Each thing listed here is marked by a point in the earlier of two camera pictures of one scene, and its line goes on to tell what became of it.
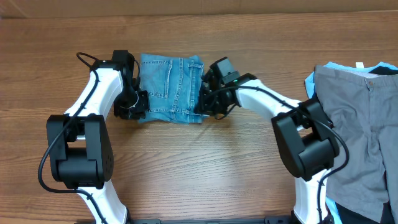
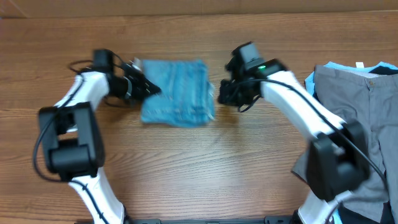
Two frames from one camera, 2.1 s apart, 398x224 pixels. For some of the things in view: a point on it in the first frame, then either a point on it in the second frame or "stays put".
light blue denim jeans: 173,85 stays put
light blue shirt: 358,70 stays put
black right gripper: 204,97 -> 228,91
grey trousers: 365,111 stays put
